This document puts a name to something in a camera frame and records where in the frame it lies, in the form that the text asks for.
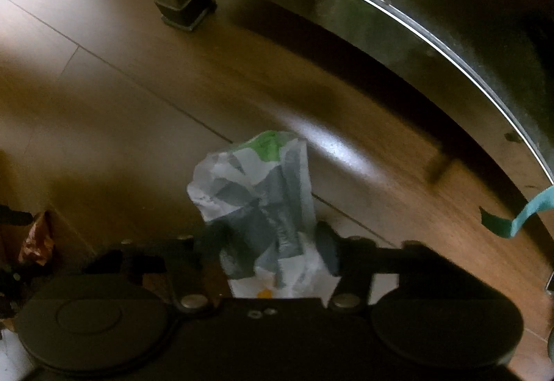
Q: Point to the orange brown wrapper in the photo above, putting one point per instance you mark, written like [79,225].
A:
[38,238]

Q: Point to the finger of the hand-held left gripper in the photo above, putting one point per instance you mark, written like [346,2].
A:
[15,215]

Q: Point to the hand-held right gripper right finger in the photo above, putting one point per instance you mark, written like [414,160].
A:
[326,247]

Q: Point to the white grey plastic bag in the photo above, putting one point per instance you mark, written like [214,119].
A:
[259,199]

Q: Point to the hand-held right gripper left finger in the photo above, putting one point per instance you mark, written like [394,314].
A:
[212,244]

